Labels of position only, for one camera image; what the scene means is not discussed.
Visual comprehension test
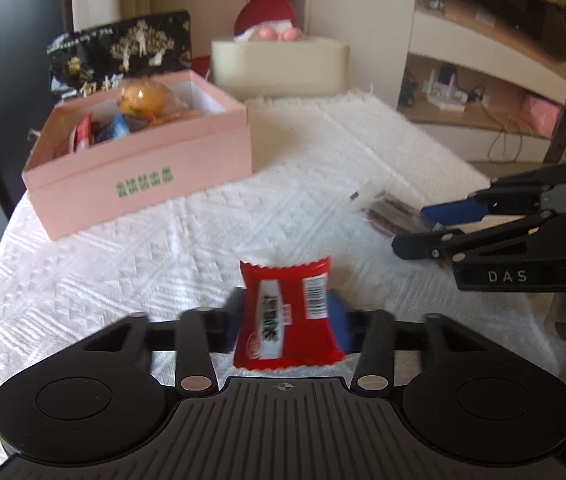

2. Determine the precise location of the black plum snack bag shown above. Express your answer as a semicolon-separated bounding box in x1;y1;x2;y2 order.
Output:
46;10;192;102

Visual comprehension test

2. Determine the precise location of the bun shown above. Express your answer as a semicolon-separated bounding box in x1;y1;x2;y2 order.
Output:
117;78;190;119

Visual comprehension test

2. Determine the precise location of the long red snack packet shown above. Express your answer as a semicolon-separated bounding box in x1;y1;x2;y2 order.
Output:
69;114;93;153

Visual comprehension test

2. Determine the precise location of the blue seaweed snack packet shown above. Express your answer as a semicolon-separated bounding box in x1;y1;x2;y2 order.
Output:
94;114;130;144

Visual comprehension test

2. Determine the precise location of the small red snack packet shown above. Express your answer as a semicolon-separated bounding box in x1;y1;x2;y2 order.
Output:
233;258;345;370

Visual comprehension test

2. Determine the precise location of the white shelf unit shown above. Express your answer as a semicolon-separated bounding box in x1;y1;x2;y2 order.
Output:
399;0;566;162

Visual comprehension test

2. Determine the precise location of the white wifi router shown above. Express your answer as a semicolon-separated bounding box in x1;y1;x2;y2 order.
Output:
422;70;468;114

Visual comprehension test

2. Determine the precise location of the pink box on shelf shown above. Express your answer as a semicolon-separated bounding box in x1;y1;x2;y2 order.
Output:
518;93;560;139

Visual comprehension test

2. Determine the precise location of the red round lid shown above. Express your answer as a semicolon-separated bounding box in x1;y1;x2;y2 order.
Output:
233;0;296;36

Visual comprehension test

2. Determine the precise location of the red quail egg pouch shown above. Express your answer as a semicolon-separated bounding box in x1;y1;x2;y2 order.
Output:
147;110;204;127

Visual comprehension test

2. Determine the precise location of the sesame bar clear packet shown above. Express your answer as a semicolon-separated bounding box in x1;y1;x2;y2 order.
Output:
348;182;443;237

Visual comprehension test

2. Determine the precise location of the cream tissue box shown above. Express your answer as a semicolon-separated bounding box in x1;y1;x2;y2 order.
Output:
211;37;349;101

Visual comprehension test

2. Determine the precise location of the pink cardboard box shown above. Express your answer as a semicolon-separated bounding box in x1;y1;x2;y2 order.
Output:
22;70;253;240

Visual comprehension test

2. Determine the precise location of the white textured tablecloth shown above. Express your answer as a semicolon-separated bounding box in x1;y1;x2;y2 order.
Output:
0;93;566;463

